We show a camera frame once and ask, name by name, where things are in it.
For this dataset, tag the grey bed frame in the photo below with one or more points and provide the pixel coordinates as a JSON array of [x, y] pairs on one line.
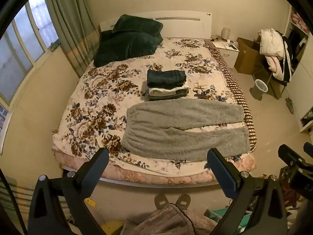
[[159, 184]]

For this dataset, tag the person's right slipper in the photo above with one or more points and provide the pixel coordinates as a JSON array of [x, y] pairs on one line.
[[183, 200]]

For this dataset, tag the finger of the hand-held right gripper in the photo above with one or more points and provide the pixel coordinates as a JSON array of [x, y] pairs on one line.
[[289, 155], [309, 147]]

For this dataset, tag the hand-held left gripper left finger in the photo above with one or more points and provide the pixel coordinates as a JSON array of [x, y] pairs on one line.
[[97, 166]]

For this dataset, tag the dark green pillow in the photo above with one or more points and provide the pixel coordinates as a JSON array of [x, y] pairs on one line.
[[137, 24]]

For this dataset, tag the pink floral bedding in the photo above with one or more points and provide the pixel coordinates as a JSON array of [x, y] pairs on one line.
[[299, 20]]

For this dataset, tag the floral printed blanket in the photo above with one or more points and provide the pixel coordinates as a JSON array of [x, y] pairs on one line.
[[102, 102]]

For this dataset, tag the dark green folded quilt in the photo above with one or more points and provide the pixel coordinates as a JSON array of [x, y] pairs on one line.
[[124, 49]]

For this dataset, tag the black flat device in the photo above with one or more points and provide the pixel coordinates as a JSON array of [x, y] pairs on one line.
[[232, 47]]

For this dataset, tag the grey trash bin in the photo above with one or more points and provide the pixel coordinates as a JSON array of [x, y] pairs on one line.
[[258, 91]]

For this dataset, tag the dark hanging clothes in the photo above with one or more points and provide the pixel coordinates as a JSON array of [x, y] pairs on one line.
[[296, 46]]

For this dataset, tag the yellow box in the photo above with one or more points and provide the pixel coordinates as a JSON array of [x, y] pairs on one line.
[[111, 227]]

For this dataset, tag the window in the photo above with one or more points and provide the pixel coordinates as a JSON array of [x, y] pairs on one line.
[[22, 53]]

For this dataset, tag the small yellow tag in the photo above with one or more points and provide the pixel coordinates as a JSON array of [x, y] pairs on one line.
[[90, 202]]

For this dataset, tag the grey fleece pants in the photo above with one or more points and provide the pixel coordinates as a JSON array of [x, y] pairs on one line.
[[171, 139]]

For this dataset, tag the teal plastic basket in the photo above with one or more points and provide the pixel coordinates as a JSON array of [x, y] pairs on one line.
[[220, 216]]

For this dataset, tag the folded dark blue jeans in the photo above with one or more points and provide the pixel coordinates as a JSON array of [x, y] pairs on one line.
[[166, 78]]

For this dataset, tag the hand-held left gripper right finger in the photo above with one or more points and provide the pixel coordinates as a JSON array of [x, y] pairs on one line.
[[221, 171]]

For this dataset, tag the pink garment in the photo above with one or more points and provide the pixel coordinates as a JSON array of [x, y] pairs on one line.
[[275, 66]]

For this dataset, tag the cardboard box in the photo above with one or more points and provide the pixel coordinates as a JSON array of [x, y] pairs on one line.
[[247, 56]]

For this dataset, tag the white bed headboard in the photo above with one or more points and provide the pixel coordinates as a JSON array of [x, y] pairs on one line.
[[181, 27]]

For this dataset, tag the folded cream pants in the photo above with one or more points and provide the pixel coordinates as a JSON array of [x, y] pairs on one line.
[[161, 91]]

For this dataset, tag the wooden chair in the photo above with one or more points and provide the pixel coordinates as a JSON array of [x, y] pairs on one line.
[[276, 88]]

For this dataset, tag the white nightstand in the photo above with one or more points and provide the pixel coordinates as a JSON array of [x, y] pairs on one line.
[[229, 56]]

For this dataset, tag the pair of green slippers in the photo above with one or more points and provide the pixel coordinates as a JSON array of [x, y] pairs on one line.
[[290, 105]]

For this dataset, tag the person's slipper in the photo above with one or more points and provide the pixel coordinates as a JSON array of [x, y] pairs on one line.
[[183, 200], [161, 200]]

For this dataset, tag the person's left slipper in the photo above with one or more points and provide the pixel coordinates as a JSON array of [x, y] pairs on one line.
[[161, 200]]

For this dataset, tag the white wardrobe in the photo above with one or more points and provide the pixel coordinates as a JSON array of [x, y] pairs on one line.
[[307, 78]]

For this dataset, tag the black jacket with white stripe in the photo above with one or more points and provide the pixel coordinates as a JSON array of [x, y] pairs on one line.
[[287, 61]]

